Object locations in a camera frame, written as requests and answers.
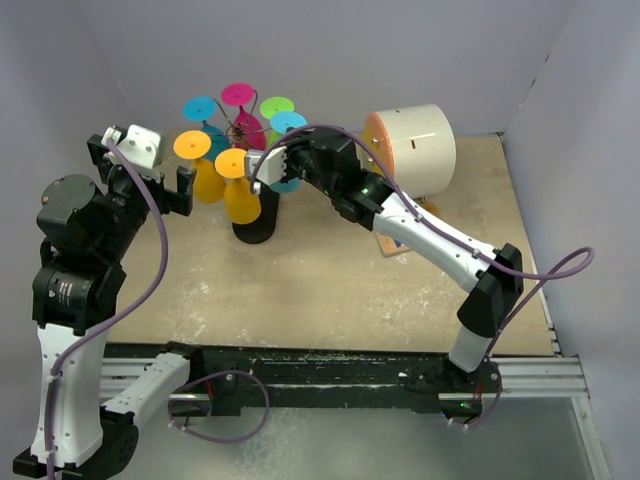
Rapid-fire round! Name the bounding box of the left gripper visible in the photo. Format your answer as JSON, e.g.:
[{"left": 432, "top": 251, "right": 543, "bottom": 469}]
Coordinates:
[{"left": 89, "top": 138, "right": 195, "bottom": 260}]

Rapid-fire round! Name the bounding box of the blue wine glass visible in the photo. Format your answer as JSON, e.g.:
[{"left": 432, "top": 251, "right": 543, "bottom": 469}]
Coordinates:
[
  {"left": 267, "top": 112, "right": 307, "bottom": 194},
  {"left": 182, "top": 96, "right": 230, "bottom": 161}
]

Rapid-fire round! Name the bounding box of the pink plastic wine glass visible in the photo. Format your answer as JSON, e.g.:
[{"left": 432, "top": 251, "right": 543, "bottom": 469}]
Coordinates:
[{"left": 221, "top": 82, "right": 266, "bottom": 150}]

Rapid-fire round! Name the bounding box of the green plastic wine glass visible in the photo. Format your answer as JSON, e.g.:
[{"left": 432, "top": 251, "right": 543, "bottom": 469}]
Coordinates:
[{"left": 259, "top": 96, "right": 295, "bottom": 146}]

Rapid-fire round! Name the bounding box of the orange wine glass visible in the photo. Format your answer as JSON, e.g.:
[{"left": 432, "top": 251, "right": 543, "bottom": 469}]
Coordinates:
[
  {"left": 214, "top": 148, "right": 261, "bottom": 225},
  {"left": 173, "top": 130, "right": 226, "bottom": 204}
]

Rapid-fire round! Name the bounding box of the metal wine glass rack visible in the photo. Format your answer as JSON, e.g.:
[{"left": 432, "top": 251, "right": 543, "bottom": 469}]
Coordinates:
[{"left": 226, "top": 100, "right": 280, "bottom": 245}]

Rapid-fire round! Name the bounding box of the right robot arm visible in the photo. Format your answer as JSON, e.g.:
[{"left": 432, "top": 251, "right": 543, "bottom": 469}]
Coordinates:
[{"left": 285, "top": 128, "right": 523, "bottom": 391}]

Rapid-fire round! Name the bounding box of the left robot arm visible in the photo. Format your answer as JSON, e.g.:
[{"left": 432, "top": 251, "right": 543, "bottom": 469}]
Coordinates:
[{"left": 13, "top": 125, "right": 206, "bottom": 479}]

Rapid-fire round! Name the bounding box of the white round drawer cabinet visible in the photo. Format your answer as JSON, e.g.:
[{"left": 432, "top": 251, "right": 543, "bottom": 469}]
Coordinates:
[{"left": 362, "top": 104, "right": 456, "bottom": 198}]

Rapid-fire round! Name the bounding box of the children's picture book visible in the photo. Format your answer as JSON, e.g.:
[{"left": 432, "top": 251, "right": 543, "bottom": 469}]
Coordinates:
[{"left": 374, "top": 197, "right": 441, "bottom": 258}]

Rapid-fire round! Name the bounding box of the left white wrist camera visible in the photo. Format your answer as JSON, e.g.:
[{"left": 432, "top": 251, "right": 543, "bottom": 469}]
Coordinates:
[{"left": 100, "top": 124, "right": 165, "bottom": 183}]

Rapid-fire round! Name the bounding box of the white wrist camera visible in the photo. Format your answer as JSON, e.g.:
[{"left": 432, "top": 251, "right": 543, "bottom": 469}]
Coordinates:
[
  {"left": 100, "top": 124, "right": 165, "bottom": 183},
  {"left": 244, "top": 147, "right": 287, "bottom": 195}
]

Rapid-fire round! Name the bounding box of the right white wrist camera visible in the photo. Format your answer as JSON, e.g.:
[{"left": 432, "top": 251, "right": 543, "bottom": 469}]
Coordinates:
[{"left": 244, "top": 147, "right": 287, "bottom": 195}]

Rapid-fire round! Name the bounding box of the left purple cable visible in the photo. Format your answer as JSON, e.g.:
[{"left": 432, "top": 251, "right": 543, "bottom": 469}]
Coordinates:
[{"left": 43, "top": 139, "right": 271, "bottom": 480}]

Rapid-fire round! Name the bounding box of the purple cable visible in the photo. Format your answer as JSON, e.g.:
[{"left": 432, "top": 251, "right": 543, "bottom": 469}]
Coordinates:
[
  {"left": 43, "top": 139, "right": 271, "bottom": 480},
  {"left": 249, "top": 124, "right": 596, "bottom": 431}
]

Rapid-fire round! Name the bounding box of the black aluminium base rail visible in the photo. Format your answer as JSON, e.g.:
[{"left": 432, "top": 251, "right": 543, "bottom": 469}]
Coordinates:
[{"left": 100, "top": 342, "right": 587, "bottom": 421}]

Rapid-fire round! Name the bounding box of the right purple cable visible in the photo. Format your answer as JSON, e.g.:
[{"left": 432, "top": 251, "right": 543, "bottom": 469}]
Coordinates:
[{"left": 249, "top": 124, "right": 596, "bottom": 431}]

